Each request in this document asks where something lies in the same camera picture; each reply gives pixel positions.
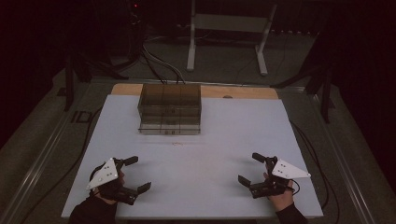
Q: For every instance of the clear plastic drawer organizer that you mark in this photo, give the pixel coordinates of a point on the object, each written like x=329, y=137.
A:
x=169, y=109

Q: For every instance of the white metal stand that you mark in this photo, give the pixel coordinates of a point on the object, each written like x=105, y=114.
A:
x=229, y=23

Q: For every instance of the white table cover sheet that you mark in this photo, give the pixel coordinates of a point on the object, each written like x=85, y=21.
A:
x=202, y=174

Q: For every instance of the dark device with red light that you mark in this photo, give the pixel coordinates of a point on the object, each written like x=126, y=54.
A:
x=134, y=12

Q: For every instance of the metal floor rail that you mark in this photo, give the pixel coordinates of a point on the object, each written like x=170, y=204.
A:
x=342, y=161
x=40, y=161

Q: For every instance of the black metal stand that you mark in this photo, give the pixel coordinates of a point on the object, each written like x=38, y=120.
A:
x=325, y=93
x=70, y=84

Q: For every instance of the person's left hand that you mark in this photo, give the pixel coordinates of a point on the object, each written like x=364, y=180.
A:
x=120, y=179

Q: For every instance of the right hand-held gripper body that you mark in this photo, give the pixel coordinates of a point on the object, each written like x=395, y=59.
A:
x=288, y=170

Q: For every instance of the wooden table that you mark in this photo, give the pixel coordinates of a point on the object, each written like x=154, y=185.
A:
x=236, y=92

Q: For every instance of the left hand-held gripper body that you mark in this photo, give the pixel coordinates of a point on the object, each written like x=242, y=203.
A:
x=104, y=174

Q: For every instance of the person's right hand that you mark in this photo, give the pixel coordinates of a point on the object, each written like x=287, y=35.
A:
x=283, y=200

